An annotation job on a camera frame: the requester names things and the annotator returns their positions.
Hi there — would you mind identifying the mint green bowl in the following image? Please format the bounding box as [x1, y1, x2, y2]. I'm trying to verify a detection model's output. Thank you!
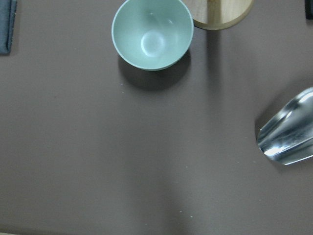
[111, 0, 194, 71]

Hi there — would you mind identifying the wooden cup holder stand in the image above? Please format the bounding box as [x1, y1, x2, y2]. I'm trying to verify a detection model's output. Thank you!
[184, 0, 254, 30]

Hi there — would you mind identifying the steel scoop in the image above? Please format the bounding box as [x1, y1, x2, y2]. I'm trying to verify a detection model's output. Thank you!
[257, 87, 313, 165]

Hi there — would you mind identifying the grey folded cloth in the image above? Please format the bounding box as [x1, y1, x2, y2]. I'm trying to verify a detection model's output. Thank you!
[0, 0, 17, 55]

